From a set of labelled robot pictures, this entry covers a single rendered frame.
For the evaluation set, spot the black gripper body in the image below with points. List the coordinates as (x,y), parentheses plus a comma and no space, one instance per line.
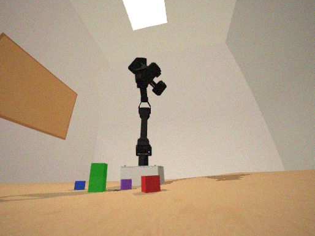
(146,77)

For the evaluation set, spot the blue block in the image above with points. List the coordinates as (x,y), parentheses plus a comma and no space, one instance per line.
(79,185)

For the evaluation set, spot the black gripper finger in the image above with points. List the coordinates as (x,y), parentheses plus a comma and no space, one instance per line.
(139,66)
(159,87)

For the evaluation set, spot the small purple block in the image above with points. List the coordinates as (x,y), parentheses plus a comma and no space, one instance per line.
(126,184)

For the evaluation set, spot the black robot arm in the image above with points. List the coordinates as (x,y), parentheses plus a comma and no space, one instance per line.
(143,147)

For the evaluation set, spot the green block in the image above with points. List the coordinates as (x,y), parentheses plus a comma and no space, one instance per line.
(97,184)
(98,170)

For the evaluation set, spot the red block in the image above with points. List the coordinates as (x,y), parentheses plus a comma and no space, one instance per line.
(150,183)

